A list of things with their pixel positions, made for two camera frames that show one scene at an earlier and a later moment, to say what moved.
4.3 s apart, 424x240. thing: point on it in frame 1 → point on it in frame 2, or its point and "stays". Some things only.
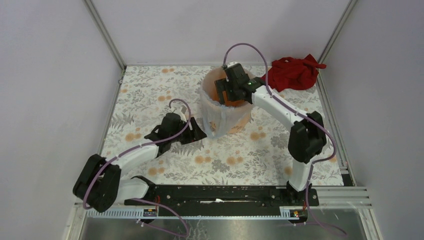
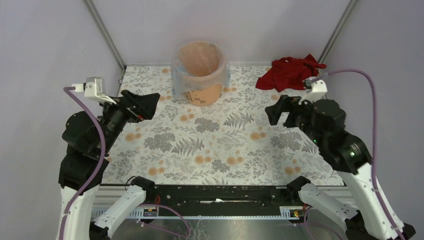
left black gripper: (192, 136) → (138, 107)
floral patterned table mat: (258, 154) stays
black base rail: (212, 197) stays
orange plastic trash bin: (232, 115) → (200, 59)
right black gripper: (222, 85) → (286, 103)
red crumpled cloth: (287, 73) stays
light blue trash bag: (218, 116) → (197, 64)
